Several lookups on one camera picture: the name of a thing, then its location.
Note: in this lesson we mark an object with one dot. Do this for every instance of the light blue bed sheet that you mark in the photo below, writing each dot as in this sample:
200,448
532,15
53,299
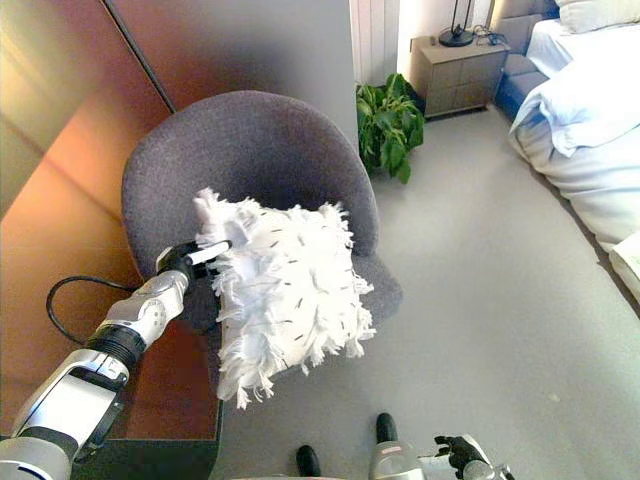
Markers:
565,50

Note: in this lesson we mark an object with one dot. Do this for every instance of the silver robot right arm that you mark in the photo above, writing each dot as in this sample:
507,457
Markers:
487,472

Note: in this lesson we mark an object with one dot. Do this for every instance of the grey fabric tub armchair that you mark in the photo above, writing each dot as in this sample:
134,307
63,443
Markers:
250,150

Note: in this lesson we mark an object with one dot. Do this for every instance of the black table lamp white shade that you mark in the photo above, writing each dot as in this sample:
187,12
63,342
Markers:
456,36

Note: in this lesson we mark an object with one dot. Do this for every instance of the blue upholstered bed frame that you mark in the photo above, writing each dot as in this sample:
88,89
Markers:
517,75

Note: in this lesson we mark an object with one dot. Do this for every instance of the white bed pillow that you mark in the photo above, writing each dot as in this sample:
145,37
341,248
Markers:
600,15

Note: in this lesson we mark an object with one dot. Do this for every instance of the white shaggy fringed pillow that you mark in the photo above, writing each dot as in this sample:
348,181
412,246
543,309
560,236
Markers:
290,300

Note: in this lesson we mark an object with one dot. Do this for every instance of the beige two-drawer nightstand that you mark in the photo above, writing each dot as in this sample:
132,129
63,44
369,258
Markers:
457,80

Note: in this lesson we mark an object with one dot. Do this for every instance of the green leafy potted plant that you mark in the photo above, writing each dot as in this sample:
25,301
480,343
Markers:
390,125

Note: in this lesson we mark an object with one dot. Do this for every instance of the white rumpled duvet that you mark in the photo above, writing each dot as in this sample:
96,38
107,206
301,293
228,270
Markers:
585,105

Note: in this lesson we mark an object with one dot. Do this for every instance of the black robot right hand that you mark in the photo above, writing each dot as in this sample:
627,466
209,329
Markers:
462,450

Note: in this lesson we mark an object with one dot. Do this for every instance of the grey tufted bed headboard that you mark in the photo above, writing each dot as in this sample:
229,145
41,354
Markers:
515,10

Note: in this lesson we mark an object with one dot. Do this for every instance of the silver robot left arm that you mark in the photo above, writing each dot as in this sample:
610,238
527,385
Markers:
75,395

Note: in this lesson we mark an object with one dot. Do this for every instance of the brown wooden side cabinet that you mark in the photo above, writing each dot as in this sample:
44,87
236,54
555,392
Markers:
85,225

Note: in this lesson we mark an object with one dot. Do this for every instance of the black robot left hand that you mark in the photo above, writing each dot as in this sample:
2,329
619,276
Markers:
180,260

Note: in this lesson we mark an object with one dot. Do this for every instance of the robot left leg black foot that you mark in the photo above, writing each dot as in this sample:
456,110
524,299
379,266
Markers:
308,460

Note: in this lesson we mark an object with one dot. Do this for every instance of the cream bed cover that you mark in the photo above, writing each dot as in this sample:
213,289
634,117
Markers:
600,195

